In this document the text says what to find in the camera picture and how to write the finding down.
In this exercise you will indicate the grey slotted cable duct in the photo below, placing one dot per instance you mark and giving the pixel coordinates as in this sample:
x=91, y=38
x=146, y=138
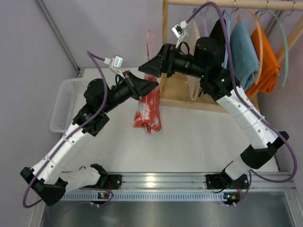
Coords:
x=143, y=196

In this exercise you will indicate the aluminium mounting rail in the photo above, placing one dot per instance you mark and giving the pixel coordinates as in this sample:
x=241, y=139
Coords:
x=187, y=181

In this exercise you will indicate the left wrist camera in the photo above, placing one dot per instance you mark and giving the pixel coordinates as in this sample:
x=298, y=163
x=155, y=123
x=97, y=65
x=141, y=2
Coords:
x=115, y=64

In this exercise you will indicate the beige trousers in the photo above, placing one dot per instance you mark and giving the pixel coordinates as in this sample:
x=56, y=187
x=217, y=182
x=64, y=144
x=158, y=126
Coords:
x=194, y=76

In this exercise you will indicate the orange trousers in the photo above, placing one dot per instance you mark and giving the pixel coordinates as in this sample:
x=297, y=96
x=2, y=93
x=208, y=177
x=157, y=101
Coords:
x=270, y=68

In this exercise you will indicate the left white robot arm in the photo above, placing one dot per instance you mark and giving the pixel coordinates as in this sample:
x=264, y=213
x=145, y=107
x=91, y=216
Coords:
x=47, y=178

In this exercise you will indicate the pink wire hanger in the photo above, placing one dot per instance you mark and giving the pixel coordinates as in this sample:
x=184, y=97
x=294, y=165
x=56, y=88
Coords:
x=150, y=47

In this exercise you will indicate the white plastic basket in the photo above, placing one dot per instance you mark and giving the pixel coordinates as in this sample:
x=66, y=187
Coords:
x=67, y=96

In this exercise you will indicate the aluminium corner frame post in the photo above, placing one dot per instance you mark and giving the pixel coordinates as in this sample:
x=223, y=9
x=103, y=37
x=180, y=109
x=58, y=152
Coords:
x=57, y=34

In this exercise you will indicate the light blue trousers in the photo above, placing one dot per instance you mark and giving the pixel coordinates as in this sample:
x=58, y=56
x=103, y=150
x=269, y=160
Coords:
x=244, y=57

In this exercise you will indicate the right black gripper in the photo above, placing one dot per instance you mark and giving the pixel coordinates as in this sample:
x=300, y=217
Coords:
x=166, y=60

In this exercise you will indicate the green hanger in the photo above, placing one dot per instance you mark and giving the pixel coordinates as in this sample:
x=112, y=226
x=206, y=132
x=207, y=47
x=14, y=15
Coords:
x=285, y=43

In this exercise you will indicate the blue hanger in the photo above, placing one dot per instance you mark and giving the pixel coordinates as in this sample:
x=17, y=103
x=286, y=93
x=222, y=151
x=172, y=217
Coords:
x=228, y=28

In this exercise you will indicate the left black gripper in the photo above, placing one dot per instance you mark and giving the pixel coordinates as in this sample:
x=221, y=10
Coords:
x=132, y=85

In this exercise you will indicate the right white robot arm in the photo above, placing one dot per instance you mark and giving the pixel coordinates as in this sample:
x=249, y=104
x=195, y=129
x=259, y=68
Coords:
x=225, y=90

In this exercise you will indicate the black trousers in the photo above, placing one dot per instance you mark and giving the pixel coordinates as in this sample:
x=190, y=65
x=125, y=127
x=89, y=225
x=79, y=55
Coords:
x=217, y=30

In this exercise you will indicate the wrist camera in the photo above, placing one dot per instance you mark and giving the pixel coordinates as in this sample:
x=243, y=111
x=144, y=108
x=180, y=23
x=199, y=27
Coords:
x=180, y=32
x=115, y=64

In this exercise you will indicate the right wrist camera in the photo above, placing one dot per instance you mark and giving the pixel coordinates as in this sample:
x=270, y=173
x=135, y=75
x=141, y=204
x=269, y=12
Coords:
x=180, y=32

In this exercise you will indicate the orange hanger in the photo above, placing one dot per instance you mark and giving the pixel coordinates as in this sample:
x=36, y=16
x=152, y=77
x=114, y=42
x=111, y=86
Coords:
x=259, y=46

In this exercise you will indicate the purple hanger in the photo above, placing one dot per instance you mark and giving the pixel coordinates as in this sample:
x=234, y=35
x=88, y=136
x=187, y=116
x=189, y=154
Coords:
x=202, y=20

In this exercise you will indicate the red white patterned trousers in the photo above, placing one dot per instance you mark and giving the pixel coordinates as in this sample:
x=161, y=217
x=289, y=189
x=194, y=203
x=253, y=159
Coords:
x=138, y=116

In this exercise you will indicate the wooden clothes rack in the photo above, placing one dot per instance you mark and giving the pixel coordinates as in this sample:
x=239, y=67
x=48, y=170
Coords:
x=175, y=91

